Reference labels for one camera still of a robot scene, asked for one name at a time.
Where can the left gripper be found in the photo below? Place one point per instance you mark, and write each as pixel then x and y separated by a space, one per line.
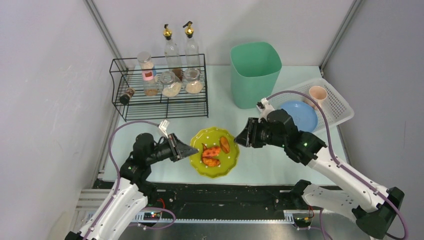
pixel 175 147

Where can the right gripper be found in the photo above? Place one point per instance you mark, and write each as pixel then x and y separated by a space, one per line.
pixel 250 132

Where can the green dotted plate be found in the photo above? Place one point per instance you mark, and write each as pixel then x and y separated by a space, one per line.
pixel 211 137

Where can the blue plate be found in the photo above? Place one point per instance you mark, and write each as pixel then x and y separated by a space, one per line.
pixel 303 115

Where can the black wire rack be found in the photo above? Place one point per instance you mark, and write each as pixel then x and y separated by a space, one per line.
pixel 127 73

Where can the round glass jar silver lid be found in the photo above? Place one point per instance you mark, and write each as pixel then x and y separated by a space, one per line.
pixel 171 84

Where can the pink lid spice shaker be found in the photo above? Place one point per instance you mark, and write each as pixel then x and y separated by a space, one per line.
pixel 150 87

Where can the pink mug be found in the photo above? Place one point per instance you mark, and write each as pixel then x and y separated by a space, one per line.
pixel 319 94

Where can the small black cap spice bottle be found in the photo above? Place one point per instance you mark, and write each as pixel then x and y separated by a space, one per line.
pixel 125 98

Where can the oil bottle gold spout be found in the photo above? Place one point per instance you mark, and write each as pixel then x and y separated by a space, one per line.
pixel 172 55
pixel 191 48

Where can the tall jar blue label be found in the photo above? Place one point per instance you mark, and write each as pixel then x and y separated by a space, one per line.
pixel 145 60

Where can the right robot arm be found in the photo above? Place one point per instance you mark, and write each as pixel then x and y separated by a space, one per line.
pixel 373 207

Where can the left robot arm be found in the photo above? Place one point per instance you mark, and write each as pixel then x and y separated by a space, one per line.
pixel 131 191

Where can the orange chicken wing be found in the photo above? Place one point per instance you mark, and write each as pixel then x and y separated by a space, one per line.
pixel 211 162
pixel 210 152

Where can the brown fried food piece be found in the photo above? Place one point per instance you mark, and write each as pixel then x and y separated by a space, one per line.
pixel 224 144

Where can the green plastic bin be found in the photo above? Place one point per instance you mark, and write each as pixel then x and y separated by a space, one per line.
pixel 255 68

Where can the white plastic basket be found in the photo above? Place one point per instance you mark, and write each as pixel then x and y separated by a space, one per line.
pixel 336 109

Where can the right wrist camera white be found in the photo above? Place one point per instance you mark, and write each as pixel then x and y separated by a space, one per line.
pixel 265 108

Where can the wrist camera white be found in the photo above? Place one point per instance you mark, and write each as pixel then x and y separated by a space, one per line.
pixel 265 108
pixel 162 127

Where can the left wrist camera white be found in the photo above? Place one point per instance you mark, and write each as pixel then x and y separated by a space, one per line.
pixel 162 127

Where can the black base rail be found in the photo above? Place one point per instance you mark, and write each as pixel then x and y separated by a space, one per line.
pixel 228 202

